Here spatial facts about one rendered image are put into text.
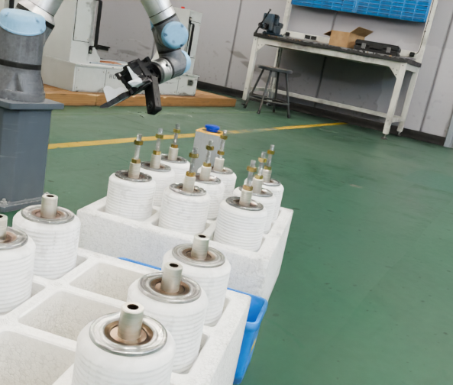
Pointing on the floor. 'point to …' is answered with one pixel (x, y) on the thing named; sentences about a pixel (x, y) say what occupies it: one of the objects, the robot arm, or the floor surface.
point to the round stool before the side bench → (275, 88)
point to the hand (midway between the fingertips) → (114, 98)
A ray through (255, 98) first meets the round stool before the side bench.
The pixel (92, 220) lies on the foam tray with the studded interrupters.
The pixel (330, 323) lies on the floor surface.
